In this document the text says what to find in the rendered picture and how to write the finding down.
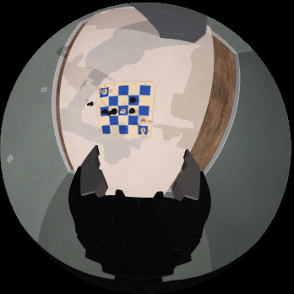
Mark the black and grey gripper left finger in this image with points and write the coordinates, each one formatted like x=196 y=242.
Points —
x=88 y=184

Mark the blue and cream chessboard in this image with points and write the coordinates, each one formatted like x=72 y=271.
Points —
x=118 y=96

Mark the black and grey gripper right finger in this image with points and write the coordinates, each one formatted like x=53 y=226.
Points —
x=192 y=189

